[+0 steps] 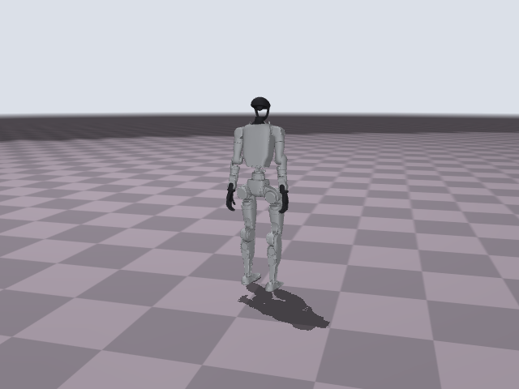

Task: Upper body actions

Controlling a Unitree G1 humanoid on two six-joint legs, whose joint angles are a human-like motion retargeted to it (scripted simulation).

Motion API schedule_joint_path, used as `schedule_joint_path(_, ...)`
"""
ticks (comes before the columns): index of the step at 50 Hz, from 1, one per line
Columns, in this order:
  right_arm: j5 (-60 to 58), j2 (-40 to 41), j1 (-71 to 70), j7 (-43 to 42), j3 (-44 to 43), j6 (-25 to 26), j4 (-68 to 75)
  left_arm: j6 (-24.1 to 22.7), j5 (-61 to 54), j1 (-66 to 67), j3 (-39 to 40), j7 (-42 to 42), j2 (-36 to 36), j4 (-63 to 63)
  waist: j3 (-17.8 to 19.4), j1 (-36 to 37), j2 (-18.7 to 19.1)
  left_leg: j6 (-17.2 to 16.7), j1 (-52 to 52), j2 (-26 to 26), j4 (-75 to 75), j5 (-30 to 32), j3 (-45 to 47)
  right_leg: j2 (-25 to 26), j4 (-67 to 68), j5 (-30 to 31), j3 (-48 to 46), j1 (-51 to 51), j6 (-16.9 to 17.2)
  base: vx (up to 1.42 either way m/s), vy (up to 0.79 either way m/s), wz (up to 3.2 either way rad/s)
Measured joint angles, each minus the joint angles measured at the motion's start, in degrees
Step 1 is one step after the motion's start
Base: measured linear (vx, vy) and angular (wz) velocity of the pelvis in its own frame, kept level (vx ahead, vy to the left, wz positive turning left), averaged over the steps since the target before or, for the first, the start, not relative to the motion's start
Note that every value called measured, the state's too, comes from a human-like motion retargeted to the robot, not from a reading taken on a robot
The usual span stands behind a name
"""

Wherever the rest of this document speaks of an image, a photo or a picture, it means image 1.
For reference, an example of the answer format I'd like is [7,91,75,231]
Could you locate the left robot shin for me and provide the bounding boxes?
[240,229,255,277]

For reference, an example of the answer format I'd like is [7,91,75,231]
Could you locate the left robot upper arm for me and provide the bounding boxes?
[233,127,244,165]

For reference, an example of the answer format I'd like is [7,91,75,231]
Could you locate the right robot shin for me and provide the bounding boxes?
[267,233,282,284]

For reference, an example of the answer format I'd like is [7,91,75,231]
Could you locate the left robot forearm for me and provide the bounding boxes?
[228,157,240,190]

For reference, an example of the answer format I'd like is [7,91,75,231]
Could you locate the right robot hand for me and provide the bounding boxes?
[278,185,289,213]

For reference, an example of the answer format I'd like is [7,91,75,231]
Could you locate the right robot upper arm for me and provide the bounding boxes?
[270,126,285,165]

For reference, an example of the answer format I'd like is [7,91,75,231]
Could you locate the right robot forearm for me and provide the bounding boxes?
[277,155,288,191]

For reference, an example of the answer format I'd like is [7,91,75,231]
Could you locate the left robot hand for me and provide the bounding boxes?
[226,183,235,211]

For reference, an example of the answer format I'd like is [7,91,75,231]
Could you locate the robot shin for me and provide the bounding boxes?
[240,229,255,277]
[267,233,282,284]

